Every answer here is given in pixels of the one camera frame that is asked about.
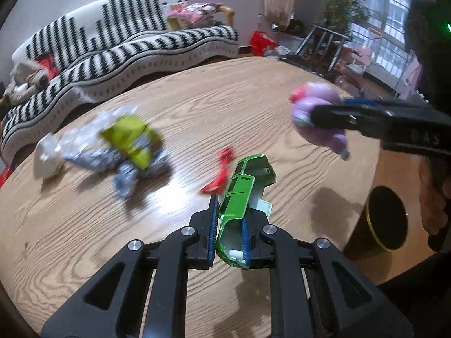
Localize pink purple pig toy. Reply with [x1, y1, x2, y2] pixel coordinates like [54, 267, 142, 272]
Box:
[290, 82, 350, 160]

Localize green toy car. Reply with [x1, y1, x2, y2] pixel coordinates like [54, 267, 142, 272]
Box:
[215, 154, 276, 269]

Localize black round trash bin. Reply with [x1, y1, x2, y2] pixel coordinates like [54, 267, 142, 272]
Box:
[365, 185, 408, 253]

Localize person's hand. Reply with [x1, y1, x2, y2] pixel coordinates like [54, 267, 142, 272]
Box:
[418, 157, 450, 235]

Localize green potted plant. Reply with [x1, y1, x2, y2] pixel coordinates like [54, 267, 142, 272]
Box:
[317, 0, 370, 37]

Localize small crumpled foil ball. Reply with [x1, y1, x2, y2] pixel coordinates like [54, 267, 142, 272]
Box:
[114, 161, 140, 199]

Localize red bag on floor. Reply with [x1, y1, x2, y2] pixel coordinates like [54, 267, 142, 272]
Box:
[250, 31, 278, 57]

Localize red plastic toy piece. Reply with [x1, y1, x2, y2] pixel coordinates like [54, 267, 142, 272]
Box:
[200, 146, 234, 195]

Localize crumpled silver blue foil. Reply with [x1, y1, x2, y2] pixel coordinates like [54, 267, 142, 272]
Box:
[62, 148, 124, 173]

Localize crumpled white paper ball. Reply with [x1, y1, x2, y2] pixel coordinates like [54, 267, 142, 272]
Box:
[34, 133, 63, 179]

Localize clear crumpled plastic bag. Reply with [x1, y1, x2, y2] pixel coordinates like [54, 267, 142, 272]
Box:
[57, 104, 138, 155]

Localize yellow green snack bag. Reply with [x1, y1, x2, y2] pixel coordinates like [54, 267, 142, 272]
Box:
[100, 114, 163, 169]

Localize red plastic child chair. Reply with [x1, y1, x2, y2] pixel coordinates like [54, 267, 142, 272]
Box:
[0, 167, 12, 188]

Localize pink cartoon pillow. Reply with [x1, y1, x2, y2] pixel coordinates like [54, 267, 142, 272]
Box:
[167, 2, 222, 27]

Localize brown plush toy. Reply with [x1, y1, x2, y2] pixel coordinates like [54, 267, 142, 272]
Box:
[3, 59, 50, 107]

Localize black white striped sofa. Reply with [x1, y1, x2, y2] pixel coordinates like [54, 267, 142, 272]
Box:
[1, 0, 239, 166]

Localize metal frame rack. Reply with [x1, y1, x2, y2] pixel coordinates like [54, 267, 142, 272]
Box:
[293, 24, 351, 74]

